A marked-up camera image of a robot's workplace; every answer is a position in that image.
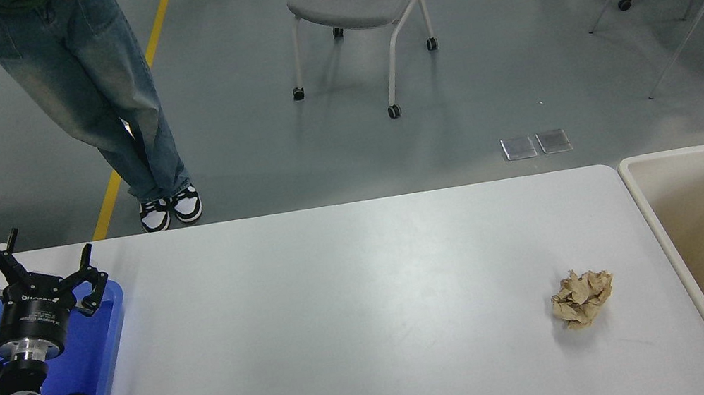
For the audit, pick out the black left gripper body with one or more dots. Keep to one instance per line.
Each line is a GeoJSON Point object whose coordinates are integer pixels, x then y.
{"type": "Point", "coordinates": [32, 315]}

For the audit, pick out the person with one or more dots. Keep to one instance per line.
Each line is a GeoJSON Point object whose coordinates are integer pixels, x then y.
{"type": "Point", "coordinates": [91, 91]}

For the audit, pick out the metal floor plate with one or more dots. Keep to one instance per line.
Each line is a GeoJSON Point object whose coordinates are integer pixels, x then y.
{"type": "Point", "coordinates": [553, 141]}
{"type": "Point", "coordinates": [519, 148]}

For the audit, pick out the crumpled tan paper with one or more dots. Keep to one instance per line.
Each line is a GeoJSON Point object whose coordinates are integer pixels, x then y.
{"type": "Point", "coordinates": [583, 298]}

